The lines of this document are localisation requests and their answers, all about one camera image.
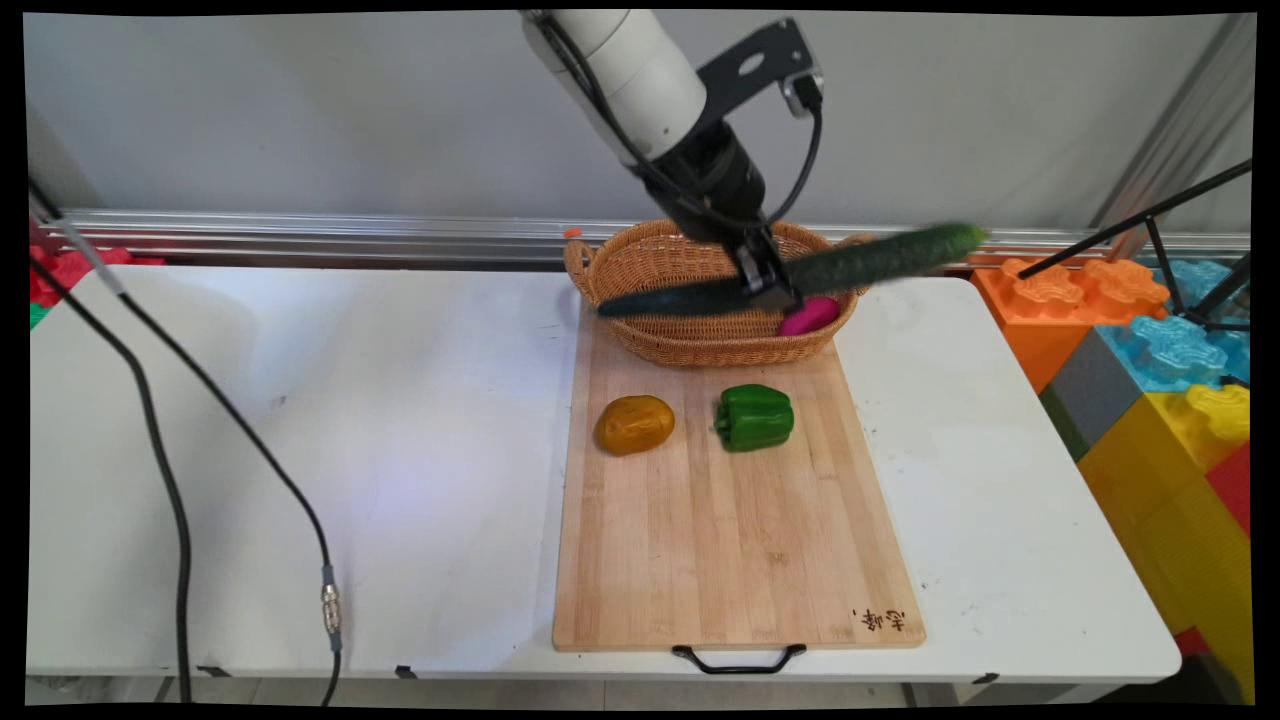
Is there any thin cable with metal connector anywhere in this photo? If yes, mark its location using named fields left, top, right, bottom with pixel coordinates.
left=28, top=178, right=344, bottom=707

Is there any brown toy potato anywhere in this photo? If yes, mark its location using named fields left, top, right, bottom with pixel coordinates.
left=596, top=395, right=676, bottom=457

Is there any woven wicker basket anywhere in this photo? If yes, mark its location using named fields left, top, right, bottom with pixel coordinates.
left=563, top=218, right=873, bottom=368

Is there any aluminium rail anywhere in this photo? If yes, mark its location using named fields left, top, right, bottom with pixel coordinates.
left=40, top=208, right=1251, bottom=269

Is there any aluminium frame post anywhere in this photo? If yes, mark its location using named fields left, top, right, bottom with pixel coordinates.
left=1090, top=15, right=1257, bottom=261

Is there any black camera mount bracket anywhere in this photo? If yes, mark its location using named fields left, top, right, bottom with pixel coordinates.
left=697, top=18, right=826, bottom=121

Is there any black cutting board handle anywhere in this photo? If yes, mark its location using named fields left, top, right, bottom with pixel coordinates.
left=672, top=644, right=807, bottom=676

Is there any pink toy vegetable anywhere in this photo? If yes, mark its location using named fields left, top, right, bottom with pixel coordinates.
left=778, top=296, right=842, bottom=338

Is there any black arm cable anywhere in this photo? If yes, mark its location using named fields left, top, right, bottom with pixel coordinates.
left=522, top=10, right=746, bottom=233

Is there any green toy bell pepper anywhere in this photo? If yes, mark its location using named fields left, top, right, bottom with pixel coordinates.
left=713, top=384, right=796, bottom=453

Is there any gray foam block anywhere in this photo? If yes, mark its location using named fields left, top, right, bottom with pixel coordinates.
left=1040, top=328, right=1144, bottom=462

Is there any bamboo cutting board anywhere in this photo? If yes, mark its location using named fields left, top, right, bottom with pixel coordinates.
left=552, top=300, right=927, bottom=653

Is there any long dark green cucumber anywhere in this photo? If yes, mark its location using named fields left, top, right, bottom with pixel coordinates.
left=597, top=223, right=989, bottom=319

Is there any blue foam block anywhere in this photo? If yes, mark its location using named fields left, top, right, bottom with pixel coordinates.
left=1098, top=258, right=1252, bottom=387

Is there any thick black cable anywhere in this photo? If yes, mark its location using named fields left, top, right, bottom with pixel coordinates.
left=28, top=255, right=193, bottom=704

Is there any black tripod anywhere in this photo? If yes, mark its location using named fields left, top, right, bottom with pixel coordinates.
left=1018, top=160, right=1254, bottom=333

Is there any orange foam block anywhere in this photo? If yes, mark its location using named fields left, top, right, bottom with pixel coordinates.
left=972, top=257, right=1171, bottom=394

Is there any red foam block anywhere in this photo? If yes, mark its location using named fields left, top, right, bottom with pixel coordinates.
left=1205, top=443, right=1252, bottom=537
left=30, top=245, right=167, bottom=309

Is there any black camera usb cable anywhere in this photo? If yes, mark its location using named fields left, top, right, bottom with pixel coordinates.
left=765, top=78, right=827, bottom=227

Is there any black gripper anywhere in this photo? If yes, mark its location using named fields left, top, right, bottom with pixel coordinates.
left=648, top=120, right=804, bottom=314

